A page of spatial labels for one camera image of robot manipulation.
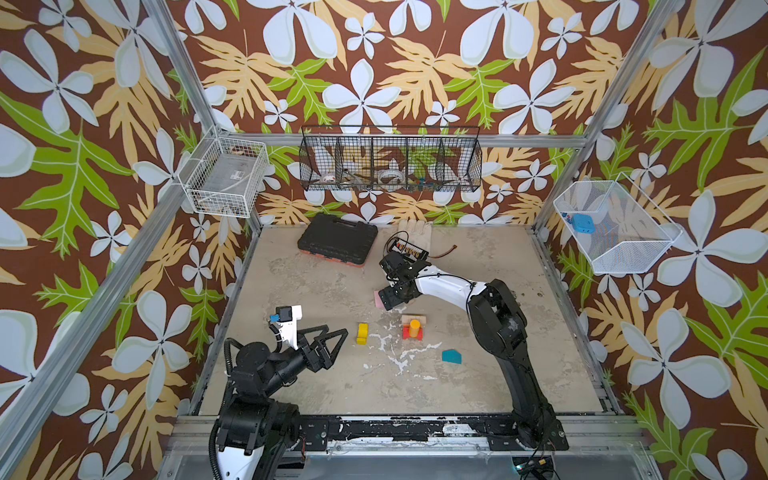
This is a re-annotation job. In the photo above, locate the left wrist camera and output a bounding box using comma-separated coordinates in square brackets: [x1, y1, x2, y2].
[268, 305, 303, 352]

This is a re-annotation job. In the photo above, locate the white wire basket right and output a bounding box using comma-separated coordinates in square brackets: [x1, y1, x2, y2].
[554, 174, 683, 276]

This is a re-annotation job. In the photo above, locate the natural wood block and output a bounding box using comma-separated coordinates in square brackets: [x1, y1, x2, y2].
[401, 314, 427, 325]

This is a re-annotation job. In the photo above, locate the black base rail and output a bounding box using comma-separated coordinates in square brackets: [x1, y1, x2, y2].
[299, 412, 570, 452]

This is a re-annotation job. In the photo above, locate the white work glove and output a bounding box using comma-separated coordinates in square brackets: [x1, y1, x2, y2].
[397, 219, 432, 253]

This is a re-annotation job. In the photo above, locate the light pink rectangular block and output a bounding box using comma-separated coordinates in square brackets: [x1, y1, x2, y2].
[373, 290, 386, 310]

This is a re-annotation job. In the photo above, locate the red block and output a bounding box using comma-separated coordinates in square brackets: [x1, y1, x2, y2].
[402, 325, 423, 341]

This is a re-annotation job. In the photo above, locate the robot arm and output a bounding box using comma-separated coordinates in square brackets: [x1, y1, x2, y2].
[415, 264, 569, 450]

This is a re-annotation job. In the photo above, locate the white wire basket left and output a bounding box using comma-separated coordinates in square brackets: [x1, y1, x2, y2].
[179, 136, 271, 218]

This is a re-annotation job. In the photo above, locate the tape roll in basket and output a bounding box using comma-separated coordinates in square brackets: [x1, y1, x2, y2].
[377, 169, 405, 185]

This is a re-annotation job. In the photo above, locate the yellow cylinder block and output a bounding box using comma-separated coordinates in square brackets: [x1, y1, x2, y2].
[408, 319, 421, 338]

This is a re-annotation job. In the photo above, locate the black charging board with cables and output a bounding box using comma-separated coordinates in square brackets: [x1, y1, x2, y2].
[382, 230, 458, 261]

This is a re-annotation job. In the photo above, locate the black and red tool case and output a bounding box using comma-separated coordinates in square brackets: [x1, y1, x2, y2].
[297, 213, 378, 267]

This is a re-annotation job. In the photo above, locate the blue object in basket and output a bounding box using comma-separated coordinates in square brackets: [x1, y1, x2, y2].
[569, 213, 596, 235]

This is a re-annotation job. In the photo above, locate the white wire basket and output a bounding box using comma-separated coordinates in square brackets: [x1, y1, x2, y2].
[179, 136, 271, 218]
[554, 174, 683, 276]

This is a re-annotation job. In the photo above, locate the black wire basket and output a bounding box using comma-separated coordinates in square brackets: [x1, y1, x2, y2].
[298, 125, 483, 192]

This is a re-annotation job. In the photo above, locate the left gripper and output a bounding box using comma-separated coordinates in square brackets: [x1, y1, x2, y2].
[261, 322, 346, 401]

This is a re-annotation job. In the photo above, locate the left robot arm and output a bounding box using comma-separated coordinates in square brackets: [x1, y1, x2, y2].
[208, 325, 348, 479]

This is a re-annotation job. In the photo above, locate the teal block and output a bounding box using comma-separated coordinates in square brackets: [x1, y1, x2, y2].
[441, 349, 463, 365]

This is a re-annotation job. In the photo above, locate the yellow arch block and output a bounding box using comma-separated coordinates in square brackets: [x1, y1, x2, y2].
[356, 323, 369, 346]

